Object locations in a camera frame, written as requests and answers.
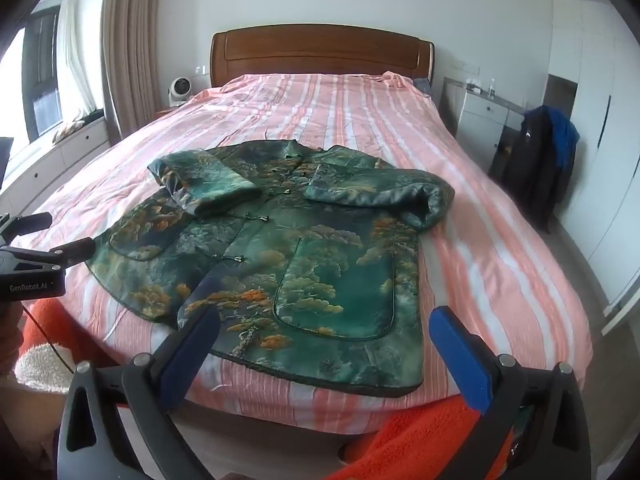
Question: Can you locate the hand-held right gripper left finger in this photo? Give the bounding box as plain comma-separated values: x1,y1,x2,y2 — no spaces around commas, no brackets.
56,304,222,480

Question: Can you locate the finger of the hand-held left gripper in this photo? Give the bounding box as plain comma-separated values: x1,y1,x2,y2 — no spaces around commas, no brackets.
0,237,96,274
0,212,54,247

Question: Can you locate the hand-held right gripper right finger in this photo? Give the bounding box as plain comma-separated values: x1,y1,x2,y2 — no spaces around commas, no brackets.
428,305,593,480

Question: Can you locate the green printed padded jacket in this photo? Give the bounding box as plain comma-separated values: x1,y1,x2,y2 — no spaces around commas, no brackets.
85,140,456,400

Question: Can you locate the white window bench cabinet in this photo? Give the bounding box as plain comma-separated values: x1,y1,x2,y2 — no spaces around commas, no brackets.
0,114,114,217

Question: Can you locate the dark flat panel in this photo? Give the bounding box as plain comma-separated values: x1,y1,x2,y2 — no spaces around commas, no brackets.
0,137,15,192

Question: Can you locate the orange fleece garment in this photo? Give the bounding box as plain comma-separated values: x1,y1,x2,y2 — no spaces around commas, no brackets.
14,301,516,480

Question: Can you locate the patterned cushion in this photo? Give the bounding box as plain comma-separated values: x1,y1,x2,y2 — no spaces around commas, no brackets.
52,118,90,142

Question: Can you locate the dark framed window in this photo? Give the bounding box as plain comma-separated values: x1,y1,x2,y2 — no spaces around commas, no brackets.
21,4,65,142

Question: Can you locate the white sheer curtain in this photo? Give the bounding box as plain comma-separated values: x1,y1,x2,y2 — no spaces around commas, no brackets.
54,0,99,122

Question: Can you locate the wooden nightstand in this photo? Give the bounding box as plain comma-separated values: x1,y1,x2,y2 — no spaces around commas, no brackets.
154,104,193,122

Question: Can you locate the small white desk fan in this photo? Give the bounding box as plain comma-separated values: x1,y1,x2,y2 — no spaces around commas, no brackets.
168,76,196,107

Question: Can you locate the brown curtain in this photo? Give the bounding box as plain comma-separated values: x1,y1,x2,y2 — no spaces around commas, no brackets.
100,0,167,147

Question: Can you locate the black jacket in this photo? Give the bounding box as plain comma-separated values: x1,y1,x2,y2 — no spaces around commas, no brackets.
488,106,573,233

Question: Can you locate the blue garment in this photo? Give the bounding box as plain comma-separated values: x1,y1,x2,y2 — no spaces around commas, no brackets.
542,106,581,173

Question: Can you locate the white dresser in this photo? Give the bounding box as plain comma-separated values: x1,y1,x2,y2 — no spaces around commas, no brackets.
442,77,529,162

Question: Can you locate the white wardrobe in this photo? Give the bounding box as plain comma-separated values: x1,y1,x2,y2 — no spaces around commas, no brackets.
546,0,640,333

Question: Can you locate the bed with pink striped cover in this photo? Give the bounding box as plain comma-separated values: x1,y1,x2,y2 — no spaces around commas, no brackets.
10,72,593,436

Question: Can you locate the wooden bed headboard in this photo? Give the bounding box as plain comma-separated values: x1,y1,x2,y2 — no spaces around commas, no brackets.
210,24,435,88

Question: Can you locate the black cable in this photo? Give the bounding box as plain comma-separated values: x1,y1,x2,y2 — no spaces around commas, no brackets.
21,301,77,375

